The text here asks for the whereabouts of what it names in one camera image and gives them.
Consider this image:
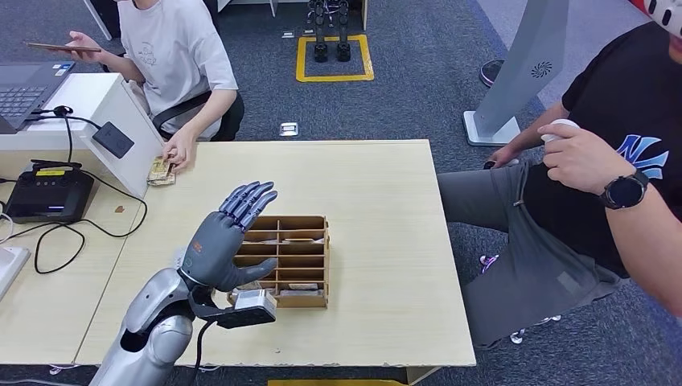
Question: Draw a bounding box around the dark grey laptop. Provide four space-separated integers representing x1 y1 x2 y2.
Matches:
0 60 76 135

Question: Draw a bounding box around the yellow tape square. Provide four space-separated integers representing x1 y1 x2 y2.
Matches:
295 34 375 84

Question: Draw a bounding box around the white handheld controller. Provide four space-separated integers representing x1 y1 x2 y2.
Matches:
540 118 581 144

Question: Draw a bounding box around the thin black cable with clip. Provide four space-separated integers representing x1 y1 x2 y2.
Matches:
25 105 103 165

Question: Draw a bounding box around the black wristwatch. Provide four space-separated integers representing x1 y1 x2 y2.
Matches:
599 170 650 211

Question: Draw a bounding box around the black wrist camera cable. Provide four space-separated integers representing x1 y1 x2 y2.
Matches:
189 319 216 386

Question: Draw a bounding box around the wooden card organizer box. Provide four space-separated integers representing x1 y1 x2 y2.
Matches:
226 215 331 310

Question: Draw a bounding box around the white flat device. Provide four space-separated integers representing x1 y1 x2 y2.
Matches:
0 246 31 302

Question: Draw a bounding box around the pale desk leg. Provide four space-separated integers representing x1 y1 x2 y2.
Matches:
405 366 442 386

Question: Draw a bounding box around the white desk partition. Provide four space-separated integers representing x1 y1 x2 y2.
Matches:
0 72 166 199

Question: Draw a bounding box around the grey kiosk stand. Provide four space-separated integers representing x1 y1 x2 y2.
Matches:
462 0 571 147

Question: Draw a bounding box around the stack of hotel key cards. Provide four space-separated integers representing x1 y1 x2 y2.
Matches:
146 155 177 187

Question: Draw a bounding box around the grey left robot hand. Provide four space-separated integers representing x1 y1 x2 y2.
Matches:
178 181 279 293

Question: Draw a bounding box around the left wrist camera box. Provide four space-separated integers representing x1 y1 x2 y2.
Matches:
187 286 278 331

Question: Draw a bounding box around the dark smartphone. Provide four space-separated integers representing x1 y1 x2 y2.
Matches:
25 42 102 54

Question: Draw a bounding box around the white table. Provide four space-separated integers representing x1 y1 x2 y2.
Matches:
216 0 370 31

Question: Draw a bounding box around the black remote controller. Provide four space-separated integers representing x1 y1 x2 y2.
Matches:
4 158 96 225

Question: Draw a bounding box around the long black cable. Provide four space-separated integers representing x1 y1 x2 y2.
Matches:
0 169 149 275

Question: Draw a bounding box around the black legged robot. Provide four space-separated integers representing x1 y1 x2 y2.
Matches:
306 0 354 64

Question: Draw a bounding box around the black rectangular device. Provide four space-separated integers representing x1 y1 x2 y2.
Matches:
91 121 136 160

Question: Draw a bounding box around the black office chair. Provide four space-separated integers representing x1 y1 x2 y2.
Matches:
151 90 246 142

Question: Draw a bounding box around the white VR headset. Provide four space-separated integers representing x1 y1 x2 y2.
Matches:
628 0 682 39

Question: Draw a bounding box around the person's left hand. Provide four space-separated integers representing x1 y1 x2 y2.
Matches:
162 127 199 175
538 121 635 195

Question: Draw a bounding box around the white furniture leg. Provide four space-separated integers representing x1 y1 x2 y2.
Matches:
82 0 114 42

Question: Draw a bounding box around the person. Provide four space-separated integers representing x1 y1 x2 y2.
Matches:
437 20 682 350
66 0 246 175

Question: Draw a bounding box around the person's right hand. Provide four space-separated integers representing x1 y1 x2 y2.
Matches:
487 145 520 169
66 31 102 64

